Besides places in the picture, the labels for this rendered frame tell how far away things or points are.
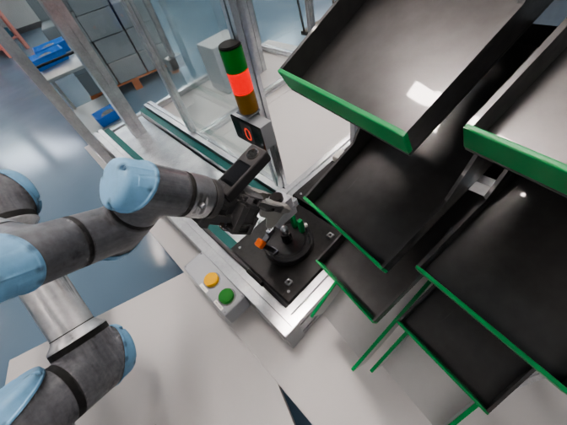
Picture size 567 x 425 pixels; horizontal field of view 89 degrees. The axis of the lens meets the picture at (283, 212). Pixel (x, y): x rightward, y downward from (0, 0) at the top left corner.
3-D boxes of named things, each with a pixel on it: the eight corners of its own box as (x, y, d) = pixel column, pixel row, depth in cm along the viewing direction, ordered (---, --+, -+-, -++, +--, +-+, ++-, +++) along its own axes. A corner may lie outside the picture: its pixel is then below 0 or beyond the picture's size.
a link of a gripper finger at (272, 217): (280, 228, 66) (248, 221, 60) (292, 205, 65) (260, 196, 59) (288, 234, 64) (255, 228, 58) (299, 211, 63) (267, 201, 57)
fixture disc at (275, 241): (288, 276, 74) (287, 271, 72) (254, 246, 82) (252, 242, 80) (324, 239, 79) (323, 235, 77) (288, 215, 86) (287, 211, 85)
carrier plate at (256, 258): (289, 305, 71) (288, 302, 69) (232, 251, 84) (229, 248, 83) (350, 241, 79) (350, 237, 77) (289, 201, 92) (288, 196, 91)
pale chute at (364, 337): (364, 363, 57) (353, 371, 54) (322, 311, 65) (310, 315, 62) (461, 256, 47) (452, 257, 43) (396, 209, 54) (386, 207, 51)
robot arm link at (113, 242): (45, 240, 43) (72, 197, 38) (113, 219, 53) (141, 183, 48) (78, 282, 43) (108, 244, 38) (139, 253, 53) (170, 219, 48)
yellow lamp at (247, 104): (247, 117, 70) (241, 99, 66) (235, 111, 73) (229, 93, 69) (262, 107, 72) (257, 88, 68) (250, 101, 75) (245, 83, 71)
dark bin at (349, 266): (376, 324, 42) (362, 322, 37) (321, 263, 50) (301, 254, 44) (519, 180, 39) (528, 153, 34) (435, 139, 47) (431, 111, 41)
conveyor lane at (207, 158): (295, 317, 78) (289, 303, 70) (157, 185, 124) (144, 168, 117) (360, 247, 88) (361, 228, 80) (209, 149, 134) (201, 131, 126)
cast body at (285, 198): (278, 229, 67) (272, 209, 61) (266, 220, 69) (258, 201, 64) (303, 207, 69) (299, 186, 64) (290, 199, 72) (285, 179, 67)
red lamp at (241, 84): (241, 98, 66) (234, 78, 63) (229, 93, 69) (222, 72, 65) (257, 88, 68) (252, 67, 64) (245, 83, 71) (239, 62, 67)
